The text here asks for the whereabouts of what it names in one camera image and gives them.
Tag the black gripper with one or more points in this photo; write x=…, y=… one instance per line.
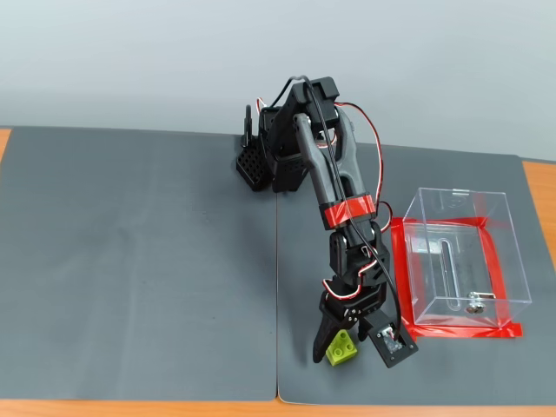
x=347, y=311

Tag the green lego block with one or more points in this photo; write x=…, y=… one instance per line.
x=345, y=349

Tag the transparent acrylic box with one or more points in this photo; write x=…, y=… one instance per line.
x=452, y=278

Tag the grey mat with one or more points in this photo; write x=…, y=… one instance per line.
x=130, y=260
x=347, y=391

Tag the red tape strip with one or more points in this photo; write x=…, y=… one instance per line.
x=456, y=333
x=495, y=269
x=434, y=222
x=403, y=278

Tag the red tape band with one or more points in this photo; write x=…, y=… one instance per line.
x=339, y=213

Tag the black table clamp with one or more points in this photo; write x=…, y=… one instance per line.
x=248, y=121

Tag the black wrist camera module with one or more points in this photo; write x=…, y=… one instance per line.
x=386, y=354

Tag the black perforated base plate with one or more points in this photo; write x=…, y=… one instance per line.
x=249, y=167

